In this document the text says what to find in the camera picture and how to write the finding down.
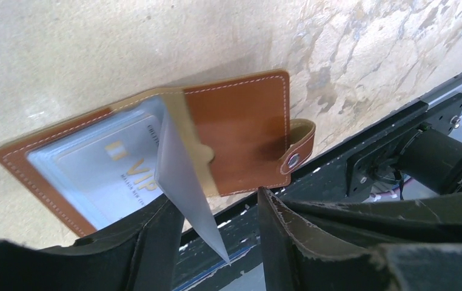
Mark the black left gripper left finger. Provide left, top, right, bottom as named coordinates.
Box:
left=0, top=196, right=184, bottom=290

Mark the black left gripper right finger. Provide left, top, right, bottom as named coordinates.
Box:
left=258, top=188, right=462, bottom=290

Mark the silver VIP card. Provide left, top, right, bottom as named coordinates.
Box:
left=55, top=115, right=162, bottom=230

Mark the brown leather card holder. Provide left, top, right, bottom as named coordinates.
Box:
left=0, top=70, right=316, bottom=236

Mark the black metal base rail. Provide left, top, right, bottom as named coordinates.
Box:
left=173, top=73, right=462, bottom=290

